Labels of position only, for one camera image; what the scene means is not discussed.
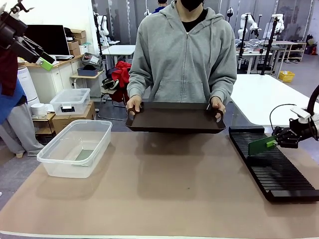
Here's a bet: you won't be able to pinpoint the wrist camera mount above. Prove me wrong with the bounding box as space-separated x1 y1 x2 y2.
7 0 35 19
290 107 312 120

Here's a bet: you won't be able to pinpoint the black slotted PCB rack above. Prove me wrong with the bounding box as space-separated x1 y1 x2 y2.
228 126 319 202

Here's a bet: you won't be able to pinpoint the thin black camera cable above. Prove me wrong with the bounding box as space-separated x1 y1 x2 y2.
270 104 299 127

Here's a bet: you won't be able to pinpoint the white round device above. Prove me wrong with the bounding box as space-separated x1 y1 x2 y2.
30 103 54 117

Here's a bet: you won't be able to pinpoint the large brown cardboard box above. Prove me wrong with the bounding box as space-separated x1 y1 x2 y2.
51 101 97 135

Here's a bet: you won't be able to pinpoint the person's left hand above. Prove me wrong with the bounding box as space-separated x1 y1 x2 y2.
208 96 226 118

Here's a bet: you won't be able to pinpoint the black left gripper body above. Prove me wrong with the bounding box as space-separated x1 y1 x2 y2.
0 11 28 50

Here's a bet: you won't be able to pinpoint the person in dark red top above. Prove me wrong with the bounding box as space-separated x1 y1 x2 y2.
0 47 44 156

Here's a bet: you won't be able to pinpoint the person's left forearm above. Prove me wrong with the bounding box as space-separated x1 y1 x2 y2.
209 74 237 103

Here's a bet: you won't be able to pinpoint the white table with clutter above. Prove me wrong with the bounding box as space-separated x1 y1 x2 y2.
235 44 274 74

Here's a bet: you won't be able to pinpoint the white perforated air purifier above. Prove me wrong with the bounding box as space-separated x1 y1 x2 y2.
16 66 40 108

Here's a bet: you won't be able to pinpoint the person's right forearm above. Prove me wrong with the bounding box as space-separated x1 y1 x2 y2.
127 72 153 100

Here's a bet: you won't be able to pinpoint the person in blue jacket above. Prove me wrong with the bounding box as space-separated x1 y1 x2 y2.
152 0 167 14

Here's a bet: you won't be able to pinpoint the black tripod stand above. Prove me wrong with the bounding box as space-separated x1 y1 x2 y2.
238 13 250 60
260 17 280 75

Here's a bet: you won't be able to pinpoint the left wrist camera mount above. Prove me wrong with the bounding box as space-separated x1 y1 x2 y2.
7 0 35 19

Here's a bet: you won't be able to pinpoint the right arm black cable sleeve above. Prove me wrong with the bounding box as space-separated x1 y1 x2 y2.
306 84 319 115

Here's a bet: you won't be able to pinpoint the black computer monitor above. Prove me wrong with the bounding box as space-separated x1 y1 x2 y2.
23 24 71 57

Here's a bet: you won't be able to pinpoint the small white box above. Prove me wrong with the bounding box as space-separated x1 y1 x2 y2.
79 43 92 55

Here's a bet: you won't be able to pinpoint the small wooden side table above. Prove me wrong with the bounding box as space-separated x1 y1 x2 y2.
71 71 105 90

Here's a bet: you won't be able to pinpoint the large white table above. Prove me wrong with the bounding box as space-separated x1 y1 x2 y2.
229 74 319 127

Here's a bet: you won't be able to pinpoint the dark brown plastic tray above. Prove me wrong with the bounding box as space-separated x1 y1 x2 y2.
125 101 227 134

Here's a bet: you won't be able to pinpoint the white cabinet with wood top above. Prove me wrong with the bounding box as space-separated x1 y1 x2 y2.
24 53 85 103

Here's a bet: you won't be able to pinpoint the black bin with white label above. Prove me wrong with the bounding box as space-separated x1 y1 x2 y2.
82 52 103 66

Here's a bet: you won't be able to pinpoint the black face mask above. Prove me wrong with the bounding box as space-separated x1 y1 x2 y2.
180 0 204 12

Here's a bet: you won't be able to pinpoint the clear plastic box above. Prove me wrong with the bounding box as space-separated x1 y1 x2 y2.
36 119 113 179

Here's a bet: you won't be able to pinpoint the clear lidded storage bin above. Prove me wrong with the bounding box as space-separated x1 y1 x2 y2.
49 88 91 116

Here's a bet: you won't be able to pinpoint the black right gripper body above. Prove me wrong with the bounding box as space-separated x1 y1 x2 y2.
289 117 319 143

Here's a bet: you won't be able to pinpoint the person in gray hoodie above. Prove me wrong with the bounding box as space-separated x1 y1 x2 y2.
127 0 237 105

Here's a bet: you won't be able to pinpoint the green PCB board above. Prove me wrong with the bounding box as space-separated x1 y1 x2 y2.
74 148 95 162
248 135 277 158

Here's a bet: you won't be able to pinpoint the white work table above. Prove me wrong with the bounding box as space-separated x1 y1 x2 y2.
101 44 137 65

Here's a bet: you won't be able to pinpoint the dark blue tray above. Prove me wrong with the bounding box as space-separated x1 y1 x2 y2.
77 66 99 77

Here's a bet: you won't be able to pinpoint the wooden shelf unit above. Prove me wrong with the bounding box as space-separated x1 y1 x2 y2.
284 41 307 63

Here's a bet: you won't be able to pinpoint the yellow plastic bin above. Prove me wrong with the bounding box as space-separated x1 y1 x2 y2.
278 71 296 83

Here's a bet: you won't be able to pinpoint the person's right hand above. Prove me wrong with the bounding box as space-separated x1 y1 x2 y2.
126 96 143 117

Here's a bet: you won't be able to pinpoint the black and white shoes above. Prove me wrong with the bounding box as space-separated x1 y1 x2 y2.
101 78 120 92

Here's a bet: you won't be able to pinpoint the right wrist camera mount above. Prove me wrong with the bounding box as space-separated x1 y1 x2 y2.
290 107 312 120

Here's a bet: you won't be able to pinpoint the black frame side table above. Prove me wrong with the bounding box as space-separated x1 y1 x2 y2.
32 113 57 136

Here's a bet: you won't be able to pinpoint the red cloth on chair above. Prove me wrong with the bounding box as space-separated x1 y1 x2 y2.
111 61 132 88

